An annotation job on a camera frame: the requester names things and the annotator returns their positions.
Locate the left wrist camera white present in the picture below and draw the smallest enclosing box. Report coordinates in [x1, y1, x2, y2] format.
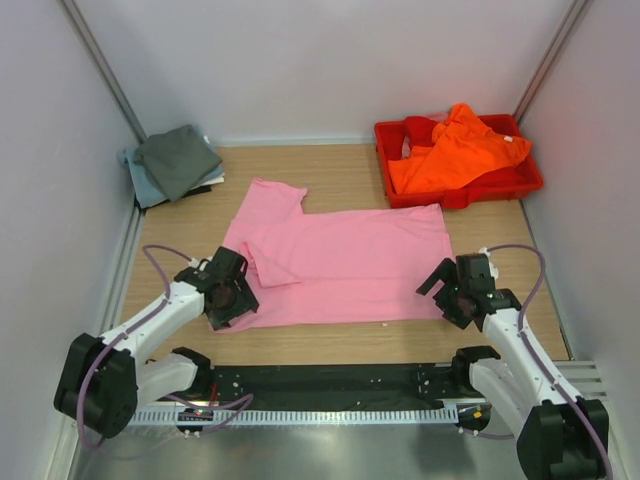
[188, 256, 212, 268]

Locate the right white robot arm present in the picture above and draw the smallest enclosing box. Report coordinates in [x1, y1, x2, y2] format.
[416, 253, 614, 479]

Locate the grey folded t-shirt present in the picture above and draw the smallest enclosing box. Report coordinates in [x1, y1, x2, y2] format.
[133, 124, 223, 201]

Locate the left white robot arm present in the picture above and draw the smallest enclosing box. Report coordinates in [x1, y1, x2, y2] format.
[53, 247, 259, 448]

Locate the pink t-shirt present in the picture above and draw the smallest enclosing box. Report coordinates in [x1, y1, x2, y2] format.
[223, 178, 453, 333]

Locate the white slotted cable duct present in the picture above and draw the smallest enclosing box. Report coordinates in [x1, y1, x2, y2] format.
[129, 404, 459, 427]

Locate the black folded t-shirt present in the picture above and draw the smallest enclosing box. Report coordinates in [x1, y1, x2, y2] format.
[184, 184, 212, 198]

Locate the orange t-shirt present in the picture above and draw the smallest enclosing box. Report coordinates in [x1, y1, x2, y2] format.
[389, 103, 532, 194]

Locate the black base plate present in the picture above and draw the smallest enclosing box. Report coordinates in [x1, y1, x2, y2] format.
[177, 363, 482, 412]

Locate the red plastic bin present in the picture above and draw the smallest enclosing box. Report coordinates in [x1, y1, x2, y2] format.
[374, 120, 544, 209]

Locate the light blue folded t-shirt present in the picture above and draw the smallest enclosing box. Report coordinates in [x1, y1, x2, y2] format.
[117, 148, 167, 209]

